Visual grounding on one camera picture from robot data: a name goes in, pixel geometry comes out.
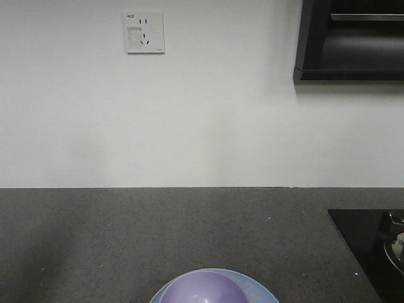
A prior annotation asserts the black range hood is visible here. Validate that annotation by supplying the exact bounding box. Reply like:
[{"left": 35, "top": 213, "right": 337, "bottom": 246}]
[{"left": 294, "top": 1, "right": 403, "bottom": 83}]

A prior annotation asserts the purple bowl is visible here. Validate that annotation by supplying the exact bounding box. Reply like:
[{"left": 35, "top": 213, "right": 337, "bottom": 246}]
[{"left": 160, "top": 271, "right": 249, "bottom": 303}]

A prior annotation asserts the black glass gas stove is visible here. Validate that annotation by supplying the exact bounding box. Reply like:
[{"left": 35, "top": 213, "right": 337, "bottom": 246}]
[{"left": 328, "top": 208, "right": 403, "bottom": 302}]

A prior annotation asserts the silver stove burner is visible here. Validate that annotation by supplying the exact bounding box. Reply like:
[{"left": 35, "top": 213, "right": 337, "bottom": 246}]
[{"left": 384, "top": 212, "right": 403, "bottom": 275}]

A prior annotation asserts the blue plate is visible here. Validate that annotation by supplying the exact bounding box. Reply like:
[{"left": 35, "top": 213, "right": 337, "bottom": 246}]
[{"left": 150, "top": 268, "right": 278, "bottom": 302}]

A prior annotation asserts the white wall socket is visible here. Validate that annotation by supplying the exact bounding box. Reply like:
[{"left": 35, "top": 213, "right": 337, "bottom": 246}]
[{"left": 121, "top": 11, "right": 165, "bottom": 54}]

